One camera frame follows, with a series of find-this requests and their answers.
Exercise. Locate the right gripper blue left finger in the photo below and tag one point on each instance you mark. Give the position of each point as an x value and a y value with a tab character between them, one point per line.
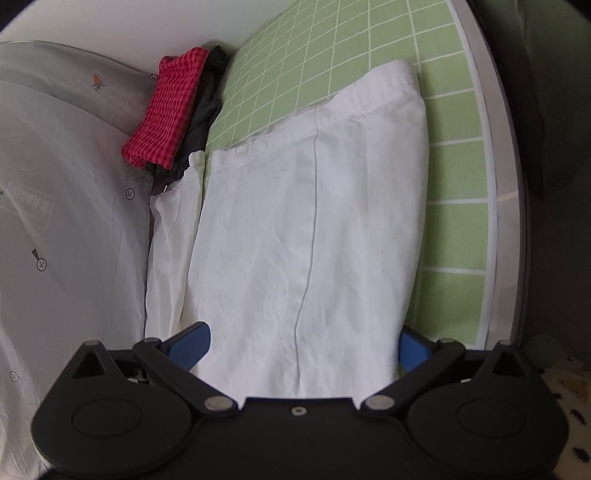
168	364

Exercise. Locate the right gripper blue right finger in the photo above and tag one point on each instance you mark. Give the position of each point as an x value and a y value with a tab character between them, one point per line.
424	363

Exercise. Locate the white pants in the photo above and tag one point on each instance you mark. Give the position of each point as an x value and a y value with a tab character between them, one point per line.
299	247

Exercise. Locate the grey printed sheet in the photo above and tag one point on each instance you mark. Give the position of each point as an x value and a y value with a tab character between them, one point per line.
74	223

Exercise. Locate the red waffle cloth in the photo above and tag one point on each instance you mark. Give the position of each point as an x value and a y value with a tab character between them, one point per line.
159	134

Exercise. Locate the black folded garment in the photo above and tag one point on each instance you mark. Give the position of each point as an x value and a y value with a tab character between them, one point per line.
207	104

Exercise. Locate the green grid mat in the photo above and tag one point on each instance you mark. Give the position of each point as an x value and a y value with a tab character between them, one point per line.
314	49

